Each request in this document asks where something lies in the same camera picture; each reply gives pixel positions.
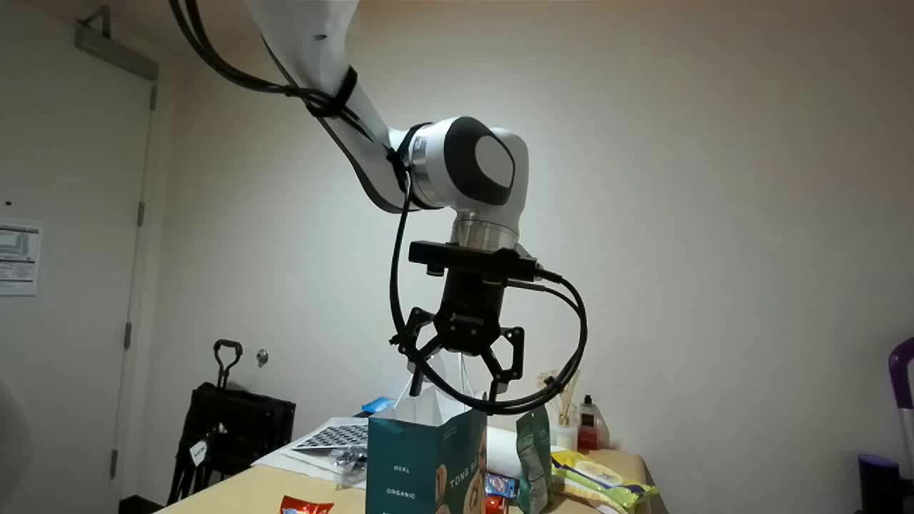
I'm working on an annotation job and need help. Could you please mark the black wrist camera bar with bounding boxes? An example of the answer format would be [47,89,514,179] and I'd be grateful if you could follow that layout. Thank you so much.
[409,243,536,279]

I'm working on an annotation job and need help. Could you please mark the purple vacuum handle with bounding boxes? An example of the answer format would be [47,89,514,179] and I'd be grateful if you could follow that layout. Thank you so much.
[884,333,914,460]

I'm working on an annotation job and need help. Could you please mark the laptop keyboard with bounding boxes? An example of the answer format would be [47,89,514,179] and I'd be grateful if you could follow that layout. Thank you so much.
[292,416,369,470]

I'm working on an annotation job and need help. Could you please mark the dark green snack pouch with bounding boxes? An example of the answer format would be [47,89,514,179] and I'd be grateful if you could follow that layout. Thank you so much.
[517,409,552,514]

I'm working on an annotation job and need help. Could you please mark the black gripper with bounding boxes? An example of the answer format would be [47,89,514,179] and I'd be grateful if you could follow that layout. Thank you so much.
[390,267,524,399]

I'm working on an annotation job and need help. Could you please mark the red apple snack wrapper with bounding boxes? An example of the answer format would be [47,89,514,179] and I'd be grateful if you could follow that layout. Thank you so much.
[279,497,333,514]

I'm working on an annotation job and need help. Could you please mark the dark bin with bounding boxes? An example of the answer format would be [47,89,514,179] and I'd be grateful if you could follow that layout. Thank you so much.
[857,454,903,514]

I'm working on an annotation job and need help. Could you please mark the paper notice on door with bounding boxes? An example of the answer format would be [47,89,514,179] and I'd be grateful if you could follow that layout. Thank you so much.
[0,222,42,297]

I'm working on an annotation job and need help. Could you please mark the reed diffuser with sticks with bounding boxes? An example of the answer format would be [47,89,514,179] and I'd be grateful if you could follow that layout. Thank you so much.
[552,386,576,449]

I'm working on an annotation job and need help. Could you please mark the white door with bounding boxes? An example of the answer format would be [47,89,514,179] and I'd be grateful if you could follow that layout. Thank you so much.
[0,0,152,514]

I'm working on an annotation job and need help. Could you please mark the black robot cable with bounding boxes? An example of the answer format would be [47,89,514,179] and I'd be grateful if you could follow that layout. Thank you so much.
[384,140,591,416]

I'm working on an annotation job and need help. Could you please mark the red blue snack packet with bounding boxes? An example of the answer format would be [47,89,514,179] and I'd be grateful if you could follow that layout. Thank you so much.
[486,474,517,514]

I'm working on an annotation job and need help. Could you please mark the black bag with handle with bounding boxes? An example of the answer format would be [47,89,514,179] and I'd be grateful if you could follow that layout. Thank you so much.
[169,339,293,502]

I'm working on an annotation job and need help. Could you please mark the yellow green snack packets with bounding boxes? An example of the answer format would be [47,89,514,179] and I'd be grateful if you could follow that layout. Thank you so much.
[552,449,659,514]

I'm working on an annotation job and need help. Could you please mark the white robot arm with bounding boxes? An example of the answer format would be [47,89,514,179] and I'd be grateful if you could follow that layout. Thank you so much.
[169,0,527,410]

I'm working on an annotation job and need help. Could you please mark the red sauce bottle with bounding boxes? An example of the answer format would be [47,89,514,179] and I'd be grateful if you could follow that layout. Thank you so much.
[576,393,600,452]

